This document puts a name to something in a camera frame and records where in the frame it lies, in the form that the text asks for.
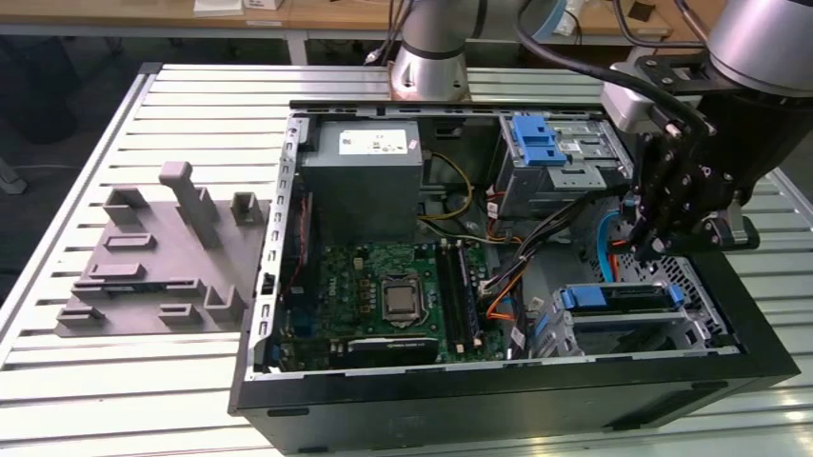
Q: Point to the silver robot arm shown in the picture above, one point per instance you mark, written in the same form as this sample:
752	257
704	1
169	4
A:
432	57

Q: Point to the blue drive cage latch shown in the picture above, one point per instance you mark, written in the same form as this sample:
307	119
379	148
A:
533	143

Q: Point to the small white box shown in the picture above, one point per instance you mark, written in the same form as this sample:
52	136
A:
263	4

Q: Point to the grey power supply unit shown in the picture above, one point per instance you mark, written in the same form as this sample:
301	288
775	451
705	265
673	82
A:
362	200

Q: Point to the black open PC case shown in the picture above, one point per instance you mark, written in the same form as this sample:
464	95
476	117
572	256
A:
508	409

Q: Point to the hard disk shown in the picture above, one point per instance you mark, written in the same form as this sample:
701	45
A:
585	297

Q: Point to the green motherboard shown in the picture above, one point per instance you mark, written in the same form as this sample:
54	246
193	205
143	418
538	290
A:
355	285

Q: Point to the grey metal leg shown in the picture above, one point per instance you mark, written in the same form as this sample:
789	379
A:
11	183

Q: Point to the blue RAM stick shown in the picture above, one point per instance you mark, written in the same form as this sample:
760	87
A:
469	295

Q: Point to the brown wooden cabinet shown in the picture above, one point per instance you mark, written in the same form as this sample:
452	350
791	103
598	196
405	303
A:
660	46

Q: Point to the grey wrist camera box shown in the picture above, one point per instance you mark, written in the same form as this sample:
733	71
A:
629	105

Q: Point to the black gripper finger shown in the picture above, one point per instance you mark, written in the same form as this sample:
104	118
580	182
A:
689	228
650	190

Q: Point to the wooden desk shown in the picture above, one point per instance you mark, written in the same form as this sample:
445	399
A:
159	21

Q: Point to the grey parts rack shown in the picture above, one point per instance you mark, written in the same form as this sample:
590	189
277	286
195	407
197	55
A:
159	247

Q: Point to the black graphics card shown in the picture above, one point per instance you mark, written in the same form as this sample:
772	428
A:
387	350

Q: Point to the grey metal disk bay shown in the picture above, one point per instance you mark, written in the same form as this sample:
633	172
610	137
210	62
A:
622	321

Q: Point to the small black box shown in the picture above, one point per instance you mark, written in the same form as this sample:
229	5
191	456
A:
642	9

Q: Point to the grey metal drive cage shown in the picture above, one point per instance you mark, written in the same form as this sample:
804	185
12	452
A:
572	183

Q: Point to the black camera bracket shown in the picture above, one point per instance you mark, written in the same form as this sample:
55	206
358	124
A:
666	71

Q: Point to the white plastic bag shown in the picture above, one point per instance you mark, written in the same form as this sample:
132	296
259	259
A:
572	19

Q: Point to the silver CPU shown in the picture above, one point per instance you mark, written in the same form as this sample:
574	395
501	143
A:
402	300

